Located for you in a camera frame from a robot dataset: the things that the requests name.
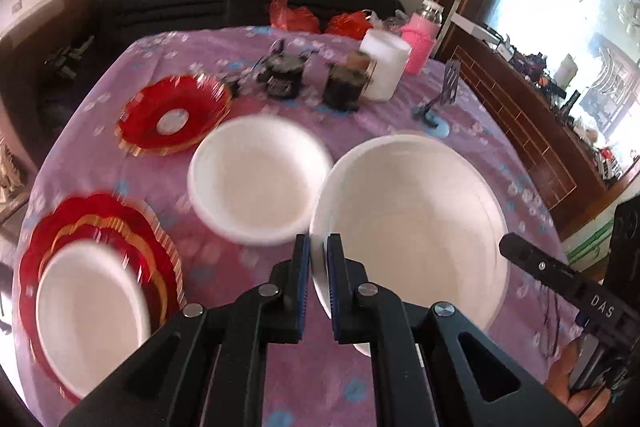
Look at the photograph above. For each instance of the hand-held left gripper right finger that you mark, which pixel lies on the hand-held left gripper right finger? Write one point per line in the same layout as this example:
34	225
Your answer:
335	292

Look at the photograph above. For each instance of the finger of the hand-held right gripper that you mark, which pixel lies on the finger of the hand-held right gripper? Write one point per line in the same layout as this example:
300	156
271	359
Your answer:
540	264

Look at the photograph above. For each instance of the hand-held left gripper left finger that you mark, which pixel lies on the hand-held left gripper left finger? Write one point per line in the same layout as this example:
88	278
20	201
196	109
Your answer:
300	287

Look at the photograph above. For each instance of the large white bowl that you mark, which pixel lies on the large white bowl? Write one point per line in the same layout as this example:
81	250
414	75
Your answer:
415	217

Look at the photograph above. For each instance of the medium white bowl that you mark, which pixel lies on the medium white bowl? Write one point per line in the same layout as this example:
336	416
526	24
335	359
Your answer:
255	177

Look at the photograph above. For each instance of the medium red gold-rimmed plate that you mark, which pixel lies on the medium red gold-rimmed plate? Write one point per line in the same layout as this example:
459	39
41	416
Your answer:
130	247

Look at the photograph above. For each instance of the white plate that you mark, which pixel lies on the white plate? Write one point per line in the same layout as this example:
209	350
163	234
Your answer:
90	317

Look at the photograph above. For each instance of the large red scalloped plate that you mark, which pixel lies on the large red scalloped plate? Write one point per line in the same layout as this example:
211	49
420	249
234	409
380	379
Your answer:
45	232

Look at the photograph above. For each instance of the person's right hand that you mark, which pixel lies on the person's right hand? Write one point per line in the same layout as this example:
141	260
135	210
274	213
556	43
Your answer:
562	372

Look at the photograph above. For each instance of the brick-pattern wooden cabinet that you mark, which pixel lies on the brick-pattern wooden cabinet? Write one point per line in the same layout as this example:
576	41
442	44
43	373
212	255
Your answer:
525	122

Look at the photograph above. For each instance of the dark glass jar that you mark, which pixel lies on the dark glass jar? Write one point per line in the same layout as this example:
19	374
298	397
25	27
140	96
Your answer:
342	89
282	77

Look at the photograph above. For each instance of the black phone stand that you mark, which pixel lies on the black phone stand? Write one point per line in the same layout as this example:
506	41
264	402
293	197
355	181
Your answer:
450	82

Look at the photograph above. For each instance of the small red glass dish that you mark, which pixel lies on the small red glass dish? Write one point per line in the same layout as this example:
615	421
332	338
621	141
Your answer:
145	127

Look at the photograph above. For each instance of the white plastic cup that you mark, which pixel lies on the white plastic cup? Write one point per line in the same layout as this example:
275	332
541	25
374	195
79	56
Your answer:
385	67

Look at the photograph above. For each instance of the flat white box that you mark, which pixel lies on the flat white box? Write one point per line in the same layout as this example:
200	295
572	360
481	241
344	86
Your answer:
470	27

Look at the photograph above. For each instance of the pink sleeved thermos bottle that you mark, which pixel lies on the pink sleeved thermos bottle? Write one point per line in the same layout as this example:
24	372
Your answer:
420	39

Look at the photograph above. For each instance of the clear plastic bag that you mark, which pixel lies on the clear plastic bag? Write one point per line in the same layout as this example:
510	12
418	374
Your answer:
387	22

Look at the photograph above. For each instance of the black sofa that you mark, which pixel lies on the black sofa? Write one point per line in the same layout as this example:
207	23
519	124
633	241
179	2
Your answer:
200	2

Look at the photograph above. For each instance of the black bag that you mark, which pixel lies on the black bag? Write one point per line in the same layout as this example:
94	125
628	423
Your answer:
70	54

